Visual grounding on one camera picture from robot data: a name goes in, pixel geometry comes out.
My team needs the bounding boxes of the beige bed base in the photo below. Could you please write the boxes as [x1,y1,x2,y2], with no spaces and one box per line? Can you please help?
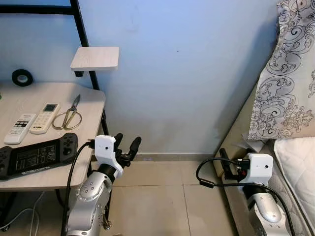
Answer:
[214,92,276,236]

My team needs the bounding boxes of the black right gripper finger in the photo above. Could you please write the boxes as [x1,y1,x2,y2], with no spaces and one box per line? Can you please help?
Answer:
[219,147,234,180]

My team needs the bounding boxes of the black tape roll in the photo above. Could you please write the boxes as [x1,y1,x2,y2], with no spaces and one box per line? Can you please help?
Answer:
[12,69,34,87]

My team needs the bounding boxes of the grey floral patterned pillow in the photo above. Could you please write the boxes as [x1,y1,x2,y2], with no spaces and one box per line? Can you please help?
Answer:
[248,0,315,142]

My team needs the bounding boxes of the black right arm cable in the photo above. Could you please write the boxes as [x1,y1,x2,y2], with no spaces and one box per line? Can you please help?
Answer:
[196,157,296,236]

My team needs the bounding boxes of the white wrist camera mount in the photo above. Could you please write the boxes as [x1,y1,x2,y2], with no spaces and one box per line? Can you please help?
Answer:
[94,135,124,171]
[240,153,274,185]

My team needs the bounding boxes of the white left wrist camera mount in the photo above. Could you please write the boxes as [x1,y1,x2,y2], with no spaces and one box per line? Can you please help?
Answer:
[94,135,124,171]

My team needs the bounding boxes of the black handheld game console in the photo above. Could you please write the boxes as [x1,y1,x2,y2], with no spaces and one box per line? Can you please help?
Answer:
[0,132,79,180]

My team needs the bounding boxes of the white remote with grey buttons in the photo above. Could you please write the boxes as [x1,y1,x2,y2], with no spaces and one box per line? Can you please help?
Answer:
[4,113,38,145]

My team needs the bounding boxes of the white remote with display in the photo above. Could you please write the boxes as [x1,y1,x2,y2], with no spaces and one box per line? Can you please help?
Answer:
[29,103,61,135]

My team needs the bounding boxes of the gold handled scissors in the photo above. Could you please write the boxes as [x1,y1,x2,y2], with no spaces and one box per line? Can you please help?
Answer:
[52,94,83,131]

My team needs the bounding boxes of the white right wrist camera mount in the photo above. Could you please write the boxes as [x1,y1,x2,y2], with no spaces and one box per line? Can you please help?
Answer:
[240,153,274,185]

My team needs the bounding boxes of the white floor cable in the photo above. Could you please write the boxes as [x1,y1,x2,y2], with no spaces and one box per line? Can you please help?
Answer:
[0,206,41,233]

